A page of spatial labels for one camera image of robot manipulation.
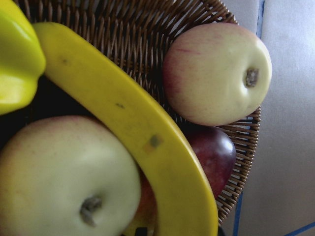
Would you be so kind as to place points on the glossy yellow toy banana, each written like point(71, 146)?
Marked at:
point(185, 202)

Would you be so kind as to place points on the brown woven wicker basket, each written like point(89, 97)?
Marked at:
point(134, 34)

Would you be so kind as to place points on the dark red toy fruit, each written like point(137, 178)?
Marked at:
point(216, 153)

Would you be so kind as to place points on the pink white toy peach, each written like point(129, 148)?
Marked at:
point(215, 74)

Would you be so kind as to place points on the pale pink toy apple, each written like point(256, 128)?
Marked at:
point(67, 176)

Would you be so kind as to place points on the small yellow toy banana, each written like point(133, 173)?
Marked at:
point(22, 60)

